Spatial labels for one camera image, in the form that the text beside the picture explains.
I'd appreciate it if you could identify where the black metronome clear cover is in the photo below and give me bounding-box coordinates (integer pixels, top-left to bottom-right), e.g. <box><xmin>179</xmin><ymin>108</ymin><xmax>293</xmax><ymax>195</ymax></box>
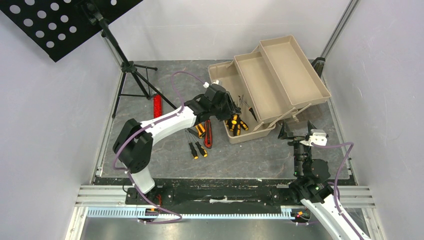
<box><xmin>310</xmin><ymin>57</ymin><xmax>326</xmax><ymax>78</ymax></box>

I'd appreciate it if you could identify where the black perforated music stand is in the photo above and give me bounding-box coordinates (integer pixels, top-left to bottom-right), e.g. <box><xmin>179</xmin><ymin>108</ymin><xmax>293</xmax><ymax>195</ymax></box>
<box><xmin>0</xmin><ymin>0</ymin><xmax>176</xmax><ymax>117</ymax></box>

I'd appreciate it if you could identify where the beige plastic tool box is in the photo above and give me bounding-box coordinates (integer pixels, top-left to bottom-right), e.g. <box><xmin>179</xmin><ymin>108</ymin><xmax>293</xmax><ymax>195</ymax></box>
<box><xmin>207</xmin><ymin>35</ymin><xmax>331</xmax><ymax>144</ymax></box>

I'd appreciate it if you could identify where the screwdriver black handle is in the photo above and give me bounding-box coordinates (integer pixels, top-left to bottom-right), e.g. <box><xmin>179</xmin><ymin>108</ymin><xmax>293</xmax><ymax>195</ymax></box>
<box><xmin>238</xmin><ymin>95</ymin><xmax>258</xmax><ymax>122</ymax></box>

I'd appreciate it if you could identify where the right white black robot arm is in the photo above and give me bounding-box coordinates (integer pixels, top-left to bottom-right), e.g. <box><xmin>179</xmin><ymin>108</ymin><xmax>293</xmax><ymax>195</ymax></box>
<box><xmin>278</xmin><ymin>121</ymin><xmax>370</xmax><ymax>240</ymax></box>

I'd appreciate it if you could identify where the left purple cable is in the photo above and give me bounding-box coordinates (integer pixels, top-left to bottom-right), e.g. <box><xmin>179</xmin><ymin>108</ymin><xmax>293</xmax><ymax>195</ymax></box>
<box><xmin>111</xmin><ymin>71</ymin><xmax>208</xmax><ymax>225</ymax></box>

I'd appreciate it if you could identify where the screwdriver yellow black extra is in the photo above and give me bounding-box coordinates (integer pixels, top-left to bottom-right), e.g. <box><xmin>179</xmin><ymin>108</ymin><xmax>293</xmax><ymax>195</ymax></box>
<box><xmin>239</xmin><ymin>119</ymin><xmax>249</xmax><ymax>131</ymax></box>

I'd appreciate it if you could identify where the red cylindrical object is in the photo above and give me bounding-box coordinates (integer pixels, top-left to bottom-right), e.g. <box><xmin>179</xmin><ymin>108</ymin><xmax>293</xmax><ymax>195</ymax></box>
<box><xmin>153</xmin><ymin>94</ymin><xmax>163</xmax><ymax>118</ymax></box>

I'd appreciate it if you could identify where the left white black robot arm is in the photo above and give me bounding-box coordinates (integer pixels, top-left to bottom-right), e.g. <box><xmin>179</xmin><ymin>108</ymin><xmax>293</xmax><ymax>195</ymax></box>
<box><xmin>112</xmin><ymin>83</ymin><xmax>241</xmax><ymax>204</ymax></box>

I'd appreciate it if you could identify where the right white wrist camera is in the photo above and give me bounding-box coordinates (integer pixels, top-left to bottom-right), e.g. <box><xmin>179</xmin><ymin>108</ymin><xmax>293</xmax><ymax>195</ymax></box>
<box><xmin>300</xmin><ymin>129</ymin><xmax>328</xmax><ymax>147</ymax></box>

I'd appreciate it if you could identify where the red black utility knife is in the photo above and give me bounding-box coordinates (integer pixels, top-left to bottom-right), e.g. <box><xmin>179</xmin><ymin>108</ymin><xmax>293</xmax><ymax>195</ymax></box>
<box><xmin>204</xmin><ymin>120</ymin><xmax>213</xmax><ymax>149</ymax></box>

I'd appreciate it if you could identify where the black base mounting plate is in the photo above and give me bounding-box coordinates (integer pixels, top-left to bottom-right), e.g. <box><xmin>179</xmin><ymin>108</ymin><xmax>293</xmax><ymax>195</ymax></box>
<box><xmin>146</xmin><ymin>178</ymin><xmax>302</xmax><ymax>215</ymax></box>

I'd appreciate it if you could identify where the aluminium frame rail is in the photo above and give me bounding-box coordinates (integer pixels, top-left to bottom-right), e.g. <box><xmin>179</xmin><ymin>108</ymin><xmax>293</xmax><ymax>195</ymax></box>
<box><xmin>64</xmin><ymin>33</ymin><xmax>160</xmax><ymax>240</ymax></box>

